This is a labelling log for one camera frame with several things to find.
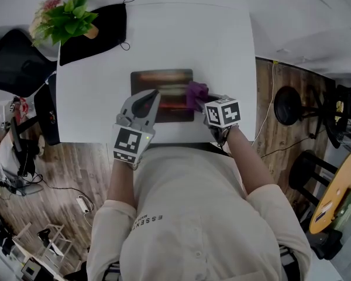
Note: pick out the dark smartphone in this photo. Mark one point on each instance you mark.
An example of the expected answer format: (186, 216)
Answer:
(323, 212)

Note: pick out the small dark card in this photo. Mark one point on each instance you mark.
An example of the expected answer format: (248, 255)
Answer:
(52, 117)

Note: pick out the white power strip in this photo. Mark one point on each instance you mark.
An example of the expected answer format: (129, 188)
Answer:
(82, 205)

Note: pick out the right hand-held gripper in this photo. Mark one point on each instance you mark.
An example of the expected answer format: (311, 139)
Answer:
(223, 113)

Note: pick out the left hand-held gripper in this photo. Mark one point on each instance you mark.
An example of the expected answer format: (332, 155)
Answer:
(125, 143)

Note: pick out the black floor fan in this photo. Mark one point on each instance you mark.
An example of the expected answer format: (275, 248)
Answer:
(286, 105)

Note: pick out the green plant in pink vase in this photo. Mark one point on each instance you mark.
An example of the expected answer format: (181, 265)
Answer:
(67, 19)

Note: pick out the purple cloth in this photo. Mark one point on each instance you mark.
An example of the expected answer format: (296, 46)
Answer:
(196, 94)

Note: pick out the black mesh office chair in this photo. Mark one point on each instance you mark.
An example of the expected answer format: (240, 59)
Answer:
(11, 66)

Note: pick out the person's left forearm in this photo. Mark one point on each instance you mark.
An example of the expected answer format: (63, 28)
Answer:
(121, 183)

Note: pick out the round wooden table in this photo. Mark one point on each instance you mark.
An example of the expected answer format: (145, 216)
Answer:
(342, 180)

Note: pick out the green bag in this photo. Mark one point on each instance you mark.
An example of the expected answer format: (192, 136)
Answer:
(346, 203)

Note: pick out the wooden stool frame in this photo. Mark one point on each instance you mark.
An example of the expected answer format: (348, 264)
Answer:
(52, 241)

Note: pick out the person's right forearm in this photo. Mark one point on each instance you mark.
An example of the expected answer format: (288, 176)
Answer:
(247, 162)

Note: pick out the person's cream shirt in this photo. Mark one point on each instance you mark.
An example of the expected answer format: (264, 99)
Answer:
(193, 215)

